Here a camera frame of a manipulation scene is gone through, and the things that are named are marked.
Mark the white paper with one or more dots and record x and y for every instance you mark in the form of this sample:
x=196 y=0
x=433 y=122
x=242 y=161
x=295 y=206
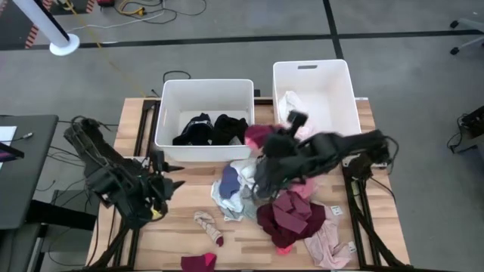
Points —
x=7 y=134

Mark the pale pink garment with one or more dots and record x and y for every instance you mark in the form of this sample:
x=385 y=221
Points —
x=325 y=245

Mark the black equipment box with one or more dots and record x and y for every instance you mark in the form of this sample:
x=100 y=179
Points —
x=474 y=121

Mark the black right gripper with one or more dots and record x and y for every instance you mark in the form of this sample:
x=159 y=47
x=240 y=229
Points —
x=280 y=145

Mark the light pink garment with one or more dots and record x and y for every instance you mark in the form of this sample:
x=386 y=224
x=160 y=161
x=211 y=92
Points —
x=308 y=132

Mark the white perforated plastic bin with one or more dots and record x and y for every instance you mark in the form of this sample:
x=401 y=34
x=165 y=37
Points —
x=325 y=87
x=204 y=94

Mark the white crumpled garment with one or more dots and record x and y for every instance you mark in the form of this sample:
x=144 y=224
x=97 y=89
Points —
x=289 y=104

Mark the dark grey garment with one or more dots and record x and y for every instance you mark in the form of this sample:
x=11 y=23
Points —
x=272 y=177

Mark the black tablet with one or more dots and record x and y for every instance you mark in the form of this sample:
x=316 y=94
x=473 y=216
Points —
x=9 y=151

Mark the coral pink garment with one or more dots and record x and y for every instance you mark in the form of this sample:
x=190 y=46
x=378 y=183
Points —
x=284 y=250

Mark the yellow tag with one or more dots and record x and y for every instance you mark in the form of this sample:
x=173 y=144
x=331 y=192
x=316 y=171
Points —
x=155 y=214

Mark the indigo blue garment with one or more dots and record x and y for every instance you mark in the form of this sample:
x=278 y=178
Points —
x=229 y=181

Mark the dark maroon garment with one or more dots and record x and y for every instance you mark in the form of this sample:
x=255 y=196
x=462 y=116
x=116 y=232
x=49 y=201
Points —
x=272 y=230

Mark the navy garment with Puma waistband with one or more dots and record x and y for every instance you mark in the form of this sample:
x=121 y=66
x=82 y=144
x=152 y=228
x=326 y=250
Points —
x=194 y=132

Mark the red box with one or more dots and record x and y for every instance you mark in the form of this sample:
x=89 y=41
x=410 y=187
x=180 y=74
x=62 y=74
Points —
x=106 y=2

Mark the dark mat with hazard stripes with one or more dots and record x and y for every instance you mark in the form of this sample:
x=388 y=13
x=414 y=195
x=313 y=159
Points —
x=72 y=5
x=15 y=26

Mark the small grey garment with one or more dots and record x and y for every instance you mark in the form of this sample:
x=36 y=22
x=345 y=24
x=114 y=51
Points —
x=237 y=141

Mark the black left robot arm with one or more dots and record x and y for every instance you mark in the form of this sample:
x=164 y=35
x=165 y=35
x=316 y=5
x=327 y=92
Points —
x=102 y=162

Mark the black panel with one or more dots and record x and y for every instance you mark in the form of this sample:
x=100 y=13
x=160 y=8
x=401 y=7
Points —
x=60 y=215

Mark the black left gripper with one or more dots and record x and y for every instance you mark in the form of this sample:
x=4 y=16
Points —
x=160 y=181

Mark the white pole with round base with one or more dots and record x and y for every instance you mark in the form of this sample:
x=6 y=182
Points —
x=62 y=44

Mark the black aluminium rig frame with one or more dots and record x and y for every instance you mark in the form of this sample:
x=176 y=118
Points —
x=145 y=113

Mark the striped beige sock maroon toe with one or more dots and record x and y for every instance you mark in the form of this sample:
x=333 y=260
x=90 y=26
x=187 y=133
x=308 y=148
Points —
x=208 y=226

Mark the dark grey desk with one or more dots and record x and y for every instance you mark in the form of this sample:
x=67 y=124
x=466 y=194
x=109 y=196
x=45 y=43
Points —
x=30 y=170

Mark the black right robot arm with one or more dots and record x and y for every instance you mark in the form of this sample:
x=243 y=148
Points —
x=348 y=145

